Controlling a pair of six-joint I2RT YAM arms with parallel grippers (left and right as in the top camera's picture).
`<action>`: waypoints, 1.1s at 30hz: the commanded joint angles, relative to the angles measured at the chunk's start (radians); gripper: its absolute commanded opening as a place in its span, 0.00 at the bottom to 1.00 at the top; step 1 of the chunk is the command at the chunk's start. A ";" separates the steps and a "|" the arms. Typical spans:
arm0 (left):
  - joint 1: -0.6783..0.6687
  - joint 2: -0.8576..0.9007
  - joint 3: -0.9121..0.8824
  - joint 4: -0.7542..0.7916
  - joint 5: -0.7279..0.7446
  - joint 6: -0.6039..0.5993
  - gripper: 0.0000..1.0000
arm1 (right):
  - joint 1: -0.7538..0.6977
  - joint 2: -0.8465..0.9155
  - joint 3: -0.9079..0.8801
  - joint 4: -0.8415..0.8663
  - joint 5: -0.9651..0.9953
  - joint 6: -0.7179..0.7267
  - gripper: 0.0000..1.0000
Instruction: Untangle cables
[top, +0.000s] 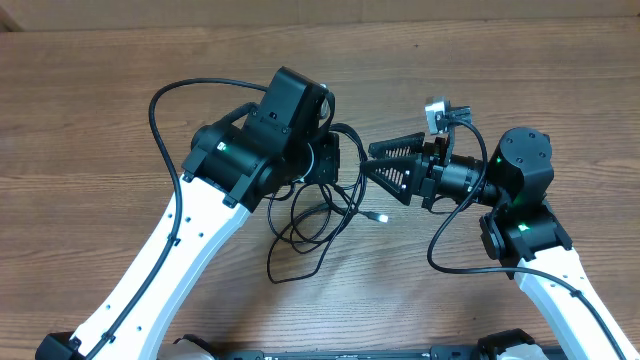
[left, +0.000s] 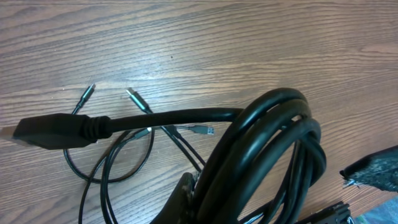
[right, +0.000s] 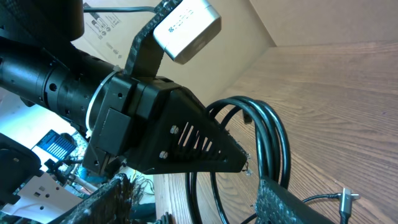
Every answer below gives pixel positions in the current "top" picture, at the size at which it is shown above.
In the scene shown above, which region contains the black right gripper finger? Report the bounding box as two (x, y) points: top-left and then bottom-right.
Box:
(361, 155), (425, 206)
(368, 132), (425, 158)

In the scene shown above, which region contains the black usb cable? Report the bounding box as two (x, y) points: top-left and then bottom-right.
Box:
(265, 122), (390, 285)

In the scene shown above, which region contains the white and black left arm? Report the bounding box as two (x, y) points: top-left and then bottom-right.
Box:
(35, 67), (337, 360)

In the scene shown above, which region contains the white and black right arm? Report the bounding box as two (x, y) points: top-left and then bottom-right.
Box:
(361, 122), (639, 359)

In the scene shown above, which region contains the black right camera cable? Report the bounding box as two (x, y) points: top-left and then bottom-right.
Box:
(426, 105), (626, 360)

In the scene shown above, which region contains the black camera cable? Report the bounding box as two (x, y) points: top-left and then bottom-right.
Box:
(84, 77), (271, 360)
(426, 105), (626, 360)

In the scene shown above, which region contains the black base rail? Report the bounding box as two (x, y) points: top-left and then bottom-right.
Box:
(159, 333), (501, 360)

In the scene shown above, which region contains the black left camera cable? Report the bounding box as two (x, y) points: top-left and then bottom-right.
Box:
(84, 77), (271, 360)

